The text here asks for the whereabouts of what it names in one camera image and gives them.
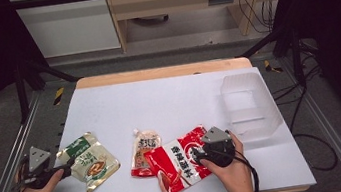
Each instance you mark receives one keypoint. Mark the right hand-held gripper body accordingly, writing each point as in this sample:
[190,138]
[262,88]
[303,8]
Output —
[218,150]

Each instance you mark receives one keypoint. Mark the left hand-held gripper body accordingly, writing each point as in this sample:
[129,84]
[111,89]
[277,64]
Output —
[37,160]

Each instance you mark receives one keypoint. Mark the red and white seasoning packet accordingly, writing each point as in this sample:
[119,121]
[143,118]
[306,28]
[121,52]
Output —
[176,166]

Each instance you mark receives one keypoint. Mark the cream and green sauce packet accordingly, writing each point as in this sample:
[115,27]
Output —
[92,164]

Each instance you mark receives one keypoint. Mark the clear plastic container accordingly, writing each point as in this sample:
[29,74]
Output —
[249,108]

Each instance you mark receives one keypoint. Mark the spouted sauce pouch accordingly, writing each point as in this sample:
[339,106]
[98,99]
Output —
[143,147]

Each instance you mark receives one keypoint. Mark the person's right hand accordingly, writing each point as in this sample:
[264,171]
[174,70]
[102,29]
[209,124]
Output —
[235,176]

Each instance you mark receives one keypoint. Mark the white table sheet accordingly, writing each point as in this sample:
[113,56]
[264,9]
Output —
[160,107]

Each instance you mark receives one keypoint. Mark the black metal stand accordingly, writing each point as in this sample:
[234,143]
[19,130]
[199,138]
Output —
[296,58]
[21,93]

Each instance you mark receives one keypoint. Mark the white cabinet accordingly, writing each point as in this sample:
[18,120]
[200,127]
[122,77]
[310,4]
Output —
[68,26]

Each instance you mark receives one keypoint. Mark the light wooden desk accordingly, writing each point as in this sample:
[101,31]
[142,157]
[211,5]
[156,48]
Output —
[178,0]

